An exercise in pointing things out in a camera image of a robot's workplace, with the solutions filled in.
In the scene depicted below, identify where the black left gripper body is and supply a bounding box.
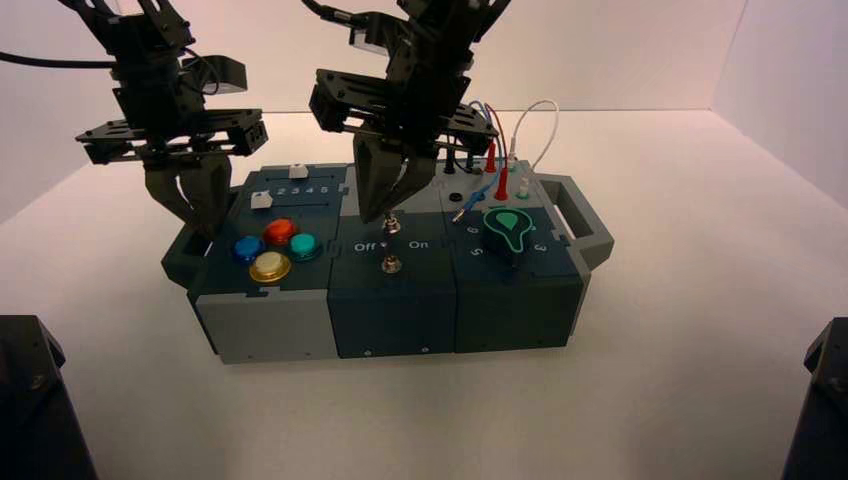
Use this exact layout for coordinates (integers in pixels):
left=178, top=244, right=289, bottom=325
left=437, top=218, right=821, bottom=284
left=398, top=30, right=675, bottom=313
left=74, top=59, right=270, bottom=168

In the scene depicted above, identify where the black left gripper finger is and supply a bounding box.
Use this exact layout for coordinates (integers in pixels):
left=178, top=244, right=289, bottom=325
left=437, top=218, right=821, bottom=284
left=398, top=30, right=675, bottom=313
left=177, top=155, right=234, bottom=241
left=143, top=162, right=208, bottom=234

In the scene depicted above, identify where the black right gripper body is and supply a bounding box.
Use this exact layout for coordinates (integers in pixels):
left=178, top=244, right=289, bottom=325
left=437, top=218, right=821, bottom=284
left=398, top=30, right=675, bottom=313
left=308, top=36, right=500, bottom=159

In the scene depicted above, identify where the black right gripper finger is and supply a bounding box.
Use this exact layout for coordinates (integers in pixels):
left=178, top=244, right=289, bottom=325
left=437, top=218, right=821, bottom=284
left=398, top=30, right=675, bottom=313
left=389, top=148, right=443, bottom=219
left=352, top=134, right=400, bottom=225

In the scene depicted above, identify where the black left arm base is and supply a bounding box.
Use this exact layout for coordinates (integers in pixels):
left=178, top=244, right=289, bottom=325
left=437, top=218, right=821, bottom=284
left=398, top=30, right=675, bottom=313
left=0, top=313, right=100, bottom=480

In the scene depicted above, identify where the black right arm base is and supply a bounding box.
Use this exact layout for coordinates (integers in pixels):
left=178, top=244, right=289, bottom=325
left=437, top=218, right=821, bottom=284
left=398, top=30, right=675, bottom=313
left=780, top=317, right=848, bottom=480

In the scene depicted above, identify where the blue round push button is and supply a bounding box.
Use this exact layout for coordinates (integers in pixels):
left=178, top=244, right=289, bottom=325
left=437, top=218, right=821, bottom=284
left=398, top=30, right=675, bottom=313
left=231, top=235, right=268, bottom=264

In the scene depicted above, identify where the red round push button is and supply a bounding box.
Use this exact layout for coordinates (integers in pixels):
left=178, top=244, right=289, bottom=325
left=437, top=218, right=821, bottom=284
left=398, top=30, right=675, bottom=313
left=262, top=217, right=299, bottom=248

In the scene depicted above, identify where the yellow round push button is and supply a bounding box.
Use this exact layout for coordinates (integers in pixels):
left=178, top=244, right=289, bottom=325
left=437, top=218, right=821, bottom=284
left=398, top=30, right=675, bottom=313
left=248, top=250, right=293, bottom=286

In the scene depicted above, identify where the teal round push button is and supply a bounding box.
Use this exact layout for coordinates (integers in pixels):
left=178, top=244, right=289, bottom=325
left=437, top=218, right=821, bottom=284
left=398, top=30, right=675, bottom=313
left=288, top=232, right=325, bottom=263

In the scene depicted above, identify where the green rotary dial knob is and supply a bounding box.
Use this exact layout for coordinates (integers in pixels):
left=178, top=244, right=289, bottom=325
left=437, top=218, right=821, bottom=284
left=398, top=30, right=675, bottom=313
left=481, top=206, right=536, bottom=268

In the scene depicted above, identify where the grey and blue task box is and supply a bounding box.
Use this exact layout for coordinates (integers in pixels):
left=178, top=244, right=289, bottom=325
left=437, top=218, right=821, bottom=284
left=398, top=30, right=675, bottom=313
left=160, top=158, right=615, bottom=366

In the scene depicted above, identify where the black banana plug cable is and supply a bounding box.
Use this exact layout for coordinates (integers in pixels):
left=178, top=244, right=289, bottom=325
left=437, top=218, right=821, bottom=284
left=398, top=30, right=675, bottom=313
left=443, top=135, right=480, bottom=176

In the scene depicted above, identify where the blue banana plug cable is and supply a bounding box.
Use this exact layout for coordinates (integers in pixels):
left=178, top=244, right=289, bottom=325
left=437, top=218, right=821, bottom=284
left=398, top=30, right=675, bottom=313
left=452, top=99, right=518, bottom=225

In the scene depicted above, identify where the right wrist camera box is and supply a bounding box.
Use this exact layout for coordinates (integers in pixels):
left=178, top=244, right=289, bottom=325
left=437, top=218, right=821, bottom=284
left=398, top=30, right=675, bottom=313
left=344, top=25, right=399, bottom=64

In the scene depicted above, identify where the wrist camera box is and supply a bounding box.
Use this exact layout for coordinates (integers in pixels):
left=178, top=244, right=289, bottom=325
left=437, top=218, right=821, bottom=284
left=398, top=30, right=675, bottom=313
left=344, top=25, right=399, bottom=64
left=180, top=55, right=250, bottom=95

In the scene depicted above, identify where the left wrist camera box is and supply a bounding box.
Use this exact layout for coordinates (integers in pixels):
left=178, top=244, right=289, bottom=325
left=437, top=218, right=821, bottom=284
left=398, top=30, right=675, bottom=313
left=180, top=55, right=250, bottom=95

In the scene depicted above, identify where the red banana plug cable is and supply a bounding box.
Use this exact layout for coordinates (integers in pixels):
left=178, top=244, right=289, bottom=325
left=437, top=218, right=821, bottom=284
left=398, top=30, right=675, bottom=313
left=481, top=101, right=511, bottom=203

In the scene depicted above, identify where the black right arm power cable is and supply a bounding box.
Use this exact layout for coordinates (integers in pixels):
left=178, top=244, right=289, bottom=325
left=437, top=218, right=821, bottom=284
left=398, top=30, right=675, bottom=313
left=300, top=0, right=372, bottom=28

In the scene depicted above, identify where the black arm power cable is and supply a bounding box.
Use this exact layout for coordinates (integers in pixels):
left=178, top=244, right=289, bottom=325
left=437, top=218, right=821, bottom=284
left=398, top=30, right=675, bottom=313
left=300, top=0, right=372, bottom=28
left=0, top=50, right=118, bottom=70

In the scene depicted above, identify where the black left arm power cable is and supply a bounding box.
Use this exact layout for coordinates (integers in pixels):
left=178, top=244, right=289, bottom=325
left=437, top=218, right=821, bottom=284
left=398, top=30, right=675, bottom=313
left=0, top=50, right=118, bottom=70

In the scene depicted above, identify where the white banana plug cable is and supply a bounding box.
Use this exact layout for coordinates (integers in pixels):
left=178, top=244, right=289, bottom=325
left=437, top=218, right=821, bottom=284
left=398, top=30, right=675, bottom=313
left=508, top=98, right=562, bottom=201

